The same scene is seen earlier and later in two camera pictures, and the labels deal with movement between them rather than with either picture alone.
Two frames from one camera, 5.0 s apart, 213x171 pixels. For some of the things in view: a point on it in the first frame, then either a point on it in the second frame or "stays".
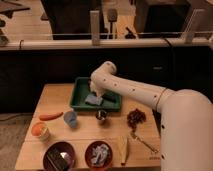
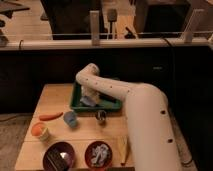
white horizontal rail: (39, 43) stays
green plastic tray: (82, 90) stays
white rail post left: (95, 27) stays
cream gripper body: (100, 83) -> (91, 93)
